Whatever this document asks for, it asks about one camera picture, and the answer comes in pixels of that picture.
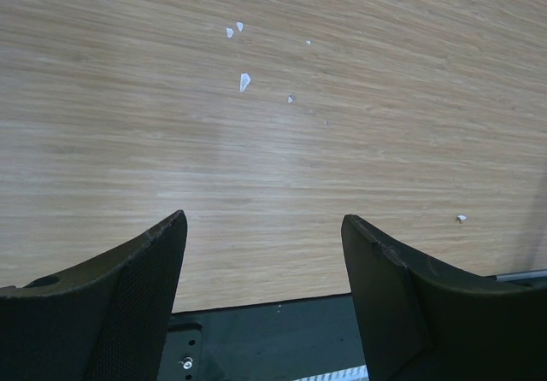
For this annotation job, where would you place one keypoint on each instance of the white scrap cluster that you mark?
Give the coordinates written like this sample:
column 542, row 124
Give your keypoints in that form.
column 277, row 54

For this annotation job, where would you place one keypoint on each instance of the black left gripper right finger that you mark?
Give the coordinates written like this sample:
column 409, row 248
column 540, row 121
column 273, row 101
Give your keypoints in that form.
column 420, row 318

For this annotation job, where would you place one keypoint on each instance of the white slotted cable duct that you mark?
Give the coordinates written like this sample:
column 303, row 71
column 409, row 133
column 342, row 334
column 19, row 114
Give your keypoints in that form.
column 357, row 373

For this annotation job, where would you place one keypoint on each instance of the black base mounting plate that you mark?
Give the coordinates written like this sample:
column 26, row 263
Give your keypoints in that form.
column 271, row 341

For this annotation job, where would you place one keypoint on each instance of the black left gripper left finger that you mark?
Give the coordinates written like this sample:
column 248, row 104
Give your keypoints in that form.
column 103, row 319

